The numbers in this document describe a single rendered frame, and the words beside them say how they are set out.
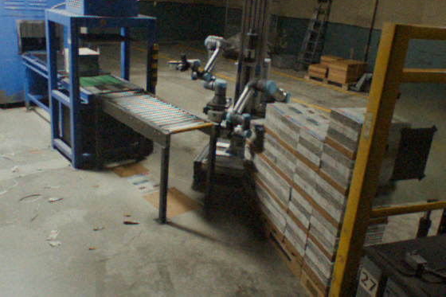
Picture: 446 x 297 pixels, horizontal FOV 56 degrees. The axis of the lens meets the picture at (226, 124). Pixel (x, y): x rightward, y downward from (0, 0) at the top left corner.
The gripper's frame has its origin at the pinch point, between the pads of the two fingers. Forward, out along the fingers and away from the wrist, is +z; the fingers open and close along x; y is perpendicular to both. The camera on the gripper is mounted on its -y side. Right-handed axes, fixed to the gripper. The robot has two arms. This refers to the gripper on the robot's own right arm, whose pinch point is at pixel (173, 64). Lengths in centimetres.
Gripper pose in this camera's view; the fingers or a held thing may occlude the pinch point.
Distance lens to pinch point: 379.4
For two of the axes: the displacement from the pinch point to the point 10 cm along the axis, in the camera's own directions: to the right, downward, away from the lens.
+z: -6.1, 2.0, -7.7
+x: -7.7, -3.9, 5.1
